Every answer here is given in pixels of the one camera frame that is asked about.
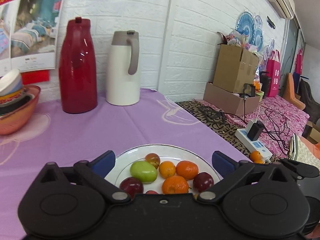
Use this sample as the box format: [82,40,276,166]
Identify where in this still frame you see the dark plum back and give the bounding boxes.
[193,172,214,193]

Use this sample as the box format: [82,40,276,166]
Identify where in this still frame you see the dark plum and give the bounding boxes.
[119,177,144,198]
[193,172,214,193]

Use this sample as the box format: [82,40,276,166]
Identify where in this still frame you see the dark plum front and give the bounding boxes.
[119,177,144,198]

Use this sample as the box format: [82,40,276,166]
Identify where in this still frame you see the large front orange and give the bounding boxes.
[176,160,199,180]

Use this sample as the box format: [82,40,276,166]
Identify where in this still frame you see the green apple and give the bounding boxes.
[130,161,157,184]

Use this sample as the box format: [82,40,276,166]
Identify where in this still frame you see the orange with leaf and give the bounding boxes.
[162,176,189,194]

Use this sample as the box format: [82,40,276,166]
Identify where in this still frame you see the red tomato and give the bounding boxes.
[145,190,158,194]

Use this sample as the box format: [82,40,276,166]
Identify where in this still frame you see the red yellow small fruit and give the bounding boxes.
[145,153,161,169]

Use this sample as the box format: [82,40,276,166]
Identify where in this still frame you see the small back orange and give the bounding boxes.
[158,161,176,179]

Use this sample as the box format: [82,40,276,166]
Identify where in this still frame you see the white porcelain plate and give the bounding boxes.
[105,144,220,194]

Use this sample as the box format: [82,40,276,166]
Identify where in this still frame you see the oranges on bench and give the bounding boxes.
[249,151,265,164]

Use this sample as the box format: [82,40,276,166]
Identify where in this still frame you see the white power strip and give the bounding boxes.
[235,128,273,162]

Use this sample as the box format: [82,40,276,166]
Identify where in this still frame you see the black power adapter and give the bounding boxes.
[246,120,265,141]

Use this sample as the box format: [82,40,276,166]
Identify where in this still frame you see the leopard print cloth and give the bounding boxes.
[177,101,250,158]

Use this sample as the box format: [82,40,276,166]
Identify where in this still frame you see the purple tablecloth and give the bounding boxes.
[1,89,244,239]

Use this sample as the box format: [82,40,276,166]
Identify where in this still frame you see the orange plastic bowl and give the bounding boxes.
[1,85,41,135]

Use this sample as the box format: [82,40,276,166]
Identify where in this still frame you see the red thermos jug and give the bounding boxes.
[59,17,98,114]

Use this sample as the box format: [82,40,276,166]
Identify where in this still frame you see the white thermos jug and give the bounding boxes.
[106,30,141,106]

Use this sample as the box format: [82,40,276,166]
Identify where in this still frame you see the cardboard boxes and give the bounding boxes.
[203,44,260,116]

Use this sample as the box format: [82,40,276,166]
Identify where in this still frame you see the stacked small bowls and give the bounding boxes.
[1,69,33,116]

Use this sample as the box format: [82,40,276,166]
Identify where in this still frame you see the pink gift bag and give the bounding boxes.
[266,50,281,97]

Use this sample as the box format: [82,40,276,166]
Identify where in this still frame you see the blue decorative fans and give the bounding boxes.
[235,11,264,52]

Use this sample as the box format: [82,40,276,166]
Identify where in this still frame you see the bedding wall calendar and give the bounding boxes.
[1,0,63,75]

